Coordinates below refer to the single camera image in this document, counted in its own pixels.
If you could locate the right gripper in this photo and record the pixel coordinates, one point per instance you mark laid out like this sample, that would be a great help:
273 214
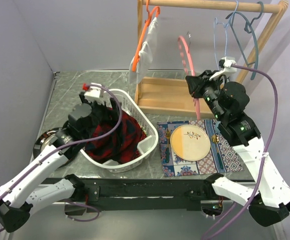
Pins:
194 83

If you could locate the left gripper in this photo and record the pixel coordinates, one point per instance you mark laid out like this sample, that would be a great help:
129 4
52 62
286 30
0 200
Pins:
113 113

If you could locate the pink hanger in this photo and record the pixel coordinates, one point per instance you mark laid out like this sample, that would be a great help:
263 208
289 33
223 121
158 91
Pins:
188 67

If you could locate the red plaid skirt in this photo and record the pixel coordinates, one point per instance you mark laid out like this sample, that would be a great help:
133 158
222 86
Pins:
119 146

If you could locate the white cloth garment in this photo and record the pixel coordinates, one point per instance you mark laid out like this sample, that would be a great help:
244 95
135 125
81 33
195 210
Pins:
145 54

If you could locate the light blue wire hanger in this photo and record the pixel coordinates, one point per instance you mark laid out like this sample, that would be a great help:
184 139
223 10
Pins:
223 39

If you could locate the orange hanger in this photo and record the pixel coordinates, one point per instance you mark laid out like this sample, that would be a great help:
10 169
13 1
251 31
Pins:
142 40

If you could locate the red polka dot garment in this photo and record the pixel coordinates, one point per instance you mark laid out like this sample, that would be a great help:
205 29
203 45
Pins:
143 136

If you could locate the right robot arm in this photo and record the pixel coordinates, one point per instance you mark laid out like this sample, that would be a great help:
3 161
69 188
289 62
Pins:
271 203

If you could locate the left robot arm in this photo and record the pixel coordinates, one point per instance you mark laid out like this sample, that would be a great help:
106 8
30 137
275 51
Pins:
19 199

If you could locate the wooden clothes rack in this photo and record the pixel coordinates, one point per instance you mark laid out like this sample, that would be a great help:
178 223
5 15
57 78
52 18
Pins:
166 96

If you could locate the white plastic laundry basket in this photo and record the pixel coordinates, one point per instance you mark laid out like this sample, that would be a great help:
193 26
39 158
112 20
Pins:
144 147

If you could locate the cream yellow plate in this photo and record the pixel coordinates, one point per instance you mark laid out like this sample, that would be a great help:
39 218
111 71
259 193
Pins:
190 142

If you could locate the dark rimmed brown plate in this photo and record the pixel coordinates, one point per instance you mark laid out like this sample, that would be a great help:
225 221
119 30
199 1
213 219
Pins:
43 141

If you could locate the patterned placemat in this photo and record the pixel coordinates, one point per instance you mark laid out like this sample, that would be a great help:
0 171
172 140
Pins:
178 167

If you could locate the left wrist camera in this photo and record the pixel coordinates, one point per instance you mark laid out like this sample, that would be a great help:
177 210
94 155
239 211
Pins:
93 90

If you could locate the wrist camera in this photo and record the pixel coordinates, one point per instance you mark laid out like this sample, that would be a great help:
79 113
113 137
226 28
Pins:
93 90
226 68

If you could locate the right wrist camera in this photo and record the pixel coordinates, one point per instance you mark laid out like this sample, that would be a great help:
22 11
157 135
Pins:
226 68

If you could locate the gold fork green handle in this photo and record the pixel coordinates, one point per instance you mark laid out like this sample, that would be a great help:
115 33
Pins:
167 151

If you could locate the gold spoon green handle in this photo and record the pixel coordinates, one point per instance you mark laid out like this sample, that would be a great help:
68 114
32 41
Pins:
215 140

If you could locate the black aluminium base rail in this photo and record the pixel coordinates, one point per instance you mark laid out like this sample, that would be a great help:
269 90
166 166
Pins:
142 194

